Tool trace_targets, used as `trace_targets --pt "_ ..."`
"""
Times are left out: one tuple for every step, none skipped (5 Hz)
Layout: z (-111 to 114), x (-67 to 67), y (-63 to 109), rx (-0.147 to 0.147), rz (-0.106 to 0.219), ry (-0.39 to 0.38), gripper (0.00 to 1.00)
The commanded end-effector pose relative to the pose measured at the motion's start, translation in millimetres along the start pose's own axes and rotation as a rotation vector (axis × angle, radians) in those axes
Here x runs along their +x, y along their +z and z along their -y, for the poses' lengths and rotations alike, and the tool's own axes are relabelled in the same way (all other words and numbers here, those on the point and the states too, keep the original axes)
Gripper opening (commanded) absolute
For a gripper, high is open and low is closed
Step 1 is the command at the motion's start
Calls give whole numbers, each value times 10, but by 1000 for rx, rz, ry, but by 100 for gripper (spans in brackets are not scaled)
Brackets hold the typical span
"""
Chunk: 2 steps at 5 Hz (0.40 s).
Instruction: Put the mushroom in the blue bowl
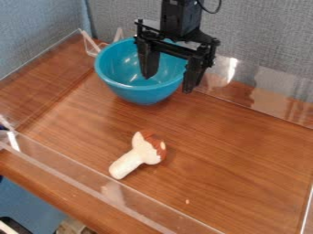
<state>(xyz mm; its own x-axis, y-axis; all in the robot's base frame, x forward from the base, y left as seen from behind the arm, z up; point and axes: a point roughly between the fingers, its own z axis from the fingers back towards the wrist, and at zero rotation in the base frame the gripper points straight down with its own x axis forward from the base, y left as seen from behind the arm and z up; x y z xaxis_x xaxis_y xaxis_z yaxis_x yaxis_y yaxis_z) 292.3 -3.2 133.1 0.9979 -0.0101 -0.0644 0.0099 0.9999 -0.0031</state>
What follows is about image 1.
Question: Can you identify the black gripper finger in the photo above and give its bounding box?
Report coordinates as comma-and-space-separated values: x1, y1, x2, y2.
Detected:
181, 57, 207, 93
134, 37, 160, 80

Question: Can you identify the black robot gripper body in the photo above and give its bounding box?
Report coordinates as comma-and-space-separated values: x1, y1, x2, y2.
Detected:
134, 0, 220, 67

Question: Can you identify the white brown toy mushroom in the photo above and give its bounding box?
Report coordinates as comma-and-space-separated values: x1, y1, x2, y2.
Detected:
108, 131, 165, 179

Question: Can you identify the blue plastic bowl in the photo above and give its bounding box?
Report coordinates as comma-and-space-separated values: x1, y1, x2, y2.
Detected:
93, 37, 187, 105

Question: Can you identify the clear acrylic back barrier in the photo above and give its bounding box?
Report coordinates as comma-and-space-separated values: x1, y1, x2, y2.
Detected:
195, 56, 313, 130

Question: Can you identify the clear acrylic barrier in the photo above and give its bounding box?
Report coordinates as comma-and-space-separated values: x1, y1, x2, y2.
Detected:
0, 30, 93, 127
0, 131, 223, 234
195, 56, 313, 130

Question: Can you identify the clear acrylic left barrier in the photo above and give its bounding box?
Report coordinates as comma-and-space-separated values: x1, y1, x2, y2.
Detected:
0, 30, 93, 127

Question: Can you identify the clear acrylic front barrier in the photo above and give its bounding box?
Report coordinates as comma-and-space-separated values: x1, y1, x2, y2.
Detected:
0, 131, 223, 234

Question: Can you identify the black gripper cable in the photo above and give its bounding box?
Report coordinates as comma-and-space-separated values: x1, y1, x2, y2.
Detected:
196, 0, 223, 15

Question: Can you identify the clear acrylic corner bracket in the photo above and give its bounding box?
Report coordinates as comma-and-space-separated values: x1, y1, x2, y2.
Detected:
77, 27, 122, 58

